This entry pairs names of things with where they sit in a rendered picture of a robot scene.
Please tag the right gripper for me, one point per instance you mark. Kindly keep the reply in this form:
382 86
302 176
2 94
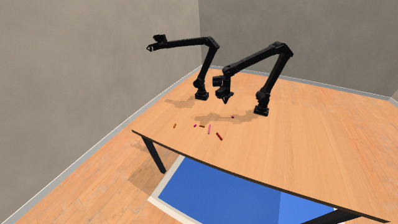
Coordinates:
154 48

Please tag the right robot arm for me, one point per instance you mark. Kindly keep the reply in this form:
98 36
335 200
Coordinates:
162 42

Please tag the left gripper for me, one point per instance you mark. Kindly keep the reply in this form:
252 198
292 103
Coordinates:
226 98

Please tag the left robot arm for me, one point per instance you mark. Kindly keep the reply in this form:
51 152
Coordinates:
264 93

